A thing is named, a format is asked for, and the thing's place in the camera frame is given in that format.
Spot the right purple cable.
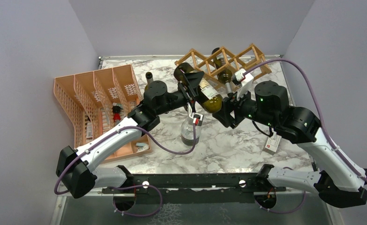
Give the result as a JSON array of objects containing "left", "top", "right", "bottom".
[{"left": 244, "top": 58, "right": 367, "bottom": 215}]

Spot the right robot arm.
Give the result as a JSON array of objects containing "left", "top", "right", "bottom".
[{"left": 213, "top": 81, "right": 367, "bottom": 208}]

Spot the small white cardboard box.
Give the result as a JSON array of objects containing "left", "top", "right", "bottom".
[{"left": 263, "top": 133, "right": 281, "bottom": 155}]

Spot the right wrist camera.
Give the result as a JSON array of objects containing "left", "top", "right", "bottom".
[{"left": 232, "top": 68, "right": 254, "bottom": 100}]

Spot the round clear bottle silver cap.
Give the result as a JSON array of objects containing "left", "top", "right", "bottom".
[{"left": 181, "top": 117, "right": 202, "bottom": 146}]

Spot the wooden wine rack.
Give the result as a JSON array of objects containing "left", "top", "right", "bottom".
[{"left": 175, "top": 43, "right": 266, "bottom": 89}]

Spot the dark wine bottle front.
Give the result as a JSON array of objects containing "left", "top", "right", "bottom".
[{"left": 213, "top": 54, "right": 233, "bottom": 97}]

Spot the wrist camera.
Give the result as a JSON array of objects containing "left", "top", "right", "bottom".
[
  {"left": 187, "top": 103, "right": 204, "bottom": 127},
  {"left": 232, "top": 68, "right": 254, "bottom": 100}
]

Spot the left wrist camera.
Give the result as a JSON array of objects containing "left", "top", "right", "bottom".
[{"left": 187, "top": 103, "right": 204, "bottom": 127}]

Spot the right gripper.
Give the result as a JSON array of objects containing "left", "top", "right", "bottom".
[{"left": 213, "top": 82, "right": 278, "bottom": 128}]

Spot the black mounting rail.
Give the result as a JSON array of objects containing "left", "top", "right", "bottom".
[{"left": 102, "top": 172, "right": 286, "bottom": 204}]

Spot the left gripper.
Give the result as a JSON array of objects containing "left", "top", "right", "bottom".
[{"left": 156, "top": 71, "right": 205, "bottom": 115}]

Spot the dark wine bottle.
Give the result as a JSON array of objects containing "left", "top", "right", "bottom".
[
  {"left": 174, "top": 62, "right": 222, "bottom": 113},
  {"left": 213, "top": 54, "right": 233, "bottom": 97}
]

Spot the green wine bottle back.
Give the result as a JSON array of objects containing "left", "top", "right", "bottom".
[{"left": 145, "top": 72, "right": 153, "bottom": 85}]

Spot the peach plastic organizer tray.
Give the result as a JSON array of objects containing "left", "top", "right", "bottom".
[{"left": 54, "top": 65, "right": 143, "bottom": 148}]

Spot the red black small item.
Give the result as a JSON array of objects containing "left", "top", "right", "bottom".
[{"left": 112, "top": 105, "right": 122, "bottom": 122}]

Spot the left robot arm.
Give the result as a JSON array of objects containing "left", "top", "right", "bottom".
[{"left": 54, "top": 72, "right": 204, "bottom": 198}]

